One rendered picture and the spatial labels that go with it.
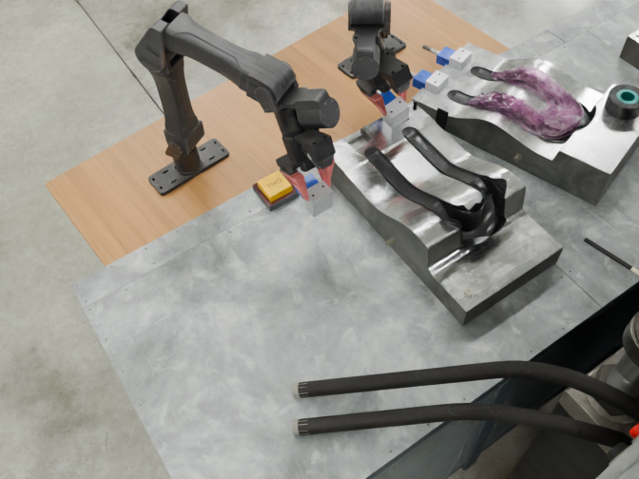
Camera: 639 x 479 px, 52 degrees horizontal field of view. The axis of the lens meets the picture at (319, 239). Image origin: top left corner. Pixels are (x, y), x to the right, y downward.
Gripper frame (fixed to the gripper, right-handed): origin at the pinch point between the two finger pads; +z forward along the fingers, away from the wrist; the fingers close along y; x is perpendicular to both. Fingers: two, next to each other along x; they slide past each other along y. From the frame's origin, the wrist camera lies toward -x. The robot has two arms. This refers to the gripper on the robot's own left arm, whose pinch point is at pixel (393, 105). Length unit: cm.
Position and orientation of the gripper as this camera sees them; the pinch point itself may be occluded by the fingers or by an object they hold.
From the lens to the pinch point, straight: 153.9
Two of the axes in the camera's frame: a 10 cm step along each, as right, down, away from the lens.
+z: 3.8, 6.4, 6.6
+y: 8.1, -5.8, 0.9
